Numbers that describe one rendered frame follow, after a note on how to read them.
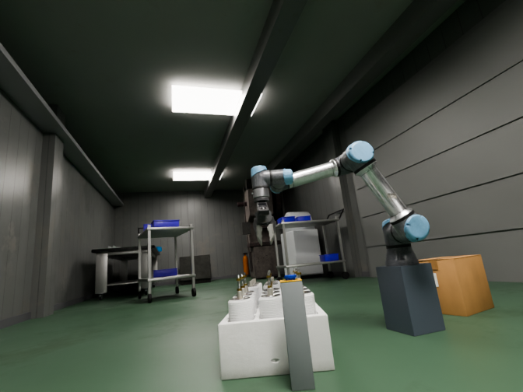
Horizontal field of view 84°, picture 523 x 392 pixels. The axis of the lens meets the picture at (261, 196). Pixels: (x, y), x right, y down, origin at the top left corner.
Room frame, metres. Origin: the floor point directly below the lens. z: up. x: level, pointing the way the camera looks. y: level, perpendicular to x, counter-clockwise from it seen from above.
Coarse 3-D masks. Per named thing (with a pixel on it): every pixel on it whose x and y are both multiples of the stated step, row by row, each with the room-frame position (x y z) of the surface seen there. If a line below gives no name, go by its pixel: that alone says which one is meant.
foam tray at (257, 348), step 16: (224, 320) 1.16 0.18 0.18; (256, 320) 1.10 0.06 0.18; (272, 320) 1.10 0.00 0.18; (320, 320) 1.09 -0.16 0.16; (224, 336) 1.10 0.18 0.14; (240, 336) 1.10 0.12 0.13; (256, 336) 1.10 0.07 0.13; (272, 336) 1.10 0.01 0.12; (320, 336) 1.09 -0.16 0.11; (224, 352) 1.10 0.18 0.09; (240, 352) 1.10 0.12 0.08; (256, 352) 1.10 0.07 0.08; (272, 352) 1.10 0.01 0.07; (320, 352) 1.09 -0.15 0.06; (224, 368) 1.10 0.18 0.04; (240, 368) 1.10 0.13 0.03; (256, 368) 1.10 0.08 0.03; (272, 368) 1.10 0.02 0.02; (288, 368) 1.09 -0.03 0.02; (320, 368) 1.09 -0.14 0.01
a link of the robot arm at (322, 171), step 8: (336, 160) 1.43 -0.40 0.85; (312, 168) 1.43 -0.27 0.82; (320, 168) 1.42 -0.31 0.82; (328, 168) 1.42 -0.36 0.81; (336, 168) 1.42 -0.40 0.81; (296, 176) 1.41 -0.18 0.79; (304, 176) 1.41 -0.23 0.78; (312, 176) 1.42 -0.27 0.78; (320, 176) 1.43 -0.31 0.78; (328, 176) 1.45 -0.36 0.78; (336, 176) 1.46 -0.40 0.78; (296, 184) 1.43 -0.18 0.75
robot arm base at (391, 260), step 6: (390, 246) 1.47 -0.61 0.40; (396, 246) 1.45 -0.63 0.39; (402, 246) 1.44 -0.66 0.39; (408, 246) 1.44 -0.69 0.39; (390, 252) 1.47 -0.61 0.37; (396, 252) 1.45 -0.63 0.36; (402, 252) 1.43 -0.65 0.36; (408, 252) 1.43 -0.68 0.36; (390, 258) 1.47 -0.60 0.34; (396, 258) 1.44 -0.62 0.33; (402, 258) 1.43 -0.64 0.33; (408, 258) 1.42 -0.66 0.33; (414, 258) 1.43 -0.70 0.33; (390, 264) 1.47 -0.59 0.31; (396, 264) 1.44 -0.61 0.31; (402, 264) 1.42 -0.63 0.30; (408, 264) 1.42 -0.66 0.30
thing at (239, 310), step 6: (234, 300) 1.14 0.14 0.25; (240, 300) 1.13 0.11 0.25; (246, 300) 1.14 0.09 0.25; (252, 300) 1.17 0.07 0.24; (234, 306) 1.13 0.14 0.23; (240, 306) 1.13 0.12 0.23; (246, 306) 1.13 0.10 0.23; (252, 306) 1.16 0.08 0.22; (234, 312) 1.13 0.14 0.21; (240, 312) 1.13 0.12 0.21; (246, 312) 1.13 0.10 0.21; (252, 312) 1.16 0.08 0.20; (234, 318) 1.13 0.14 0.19; (240, 318) 1.13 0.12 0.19; (246, 318) 1.13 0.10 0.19; (252, 318) 1.15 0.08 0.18
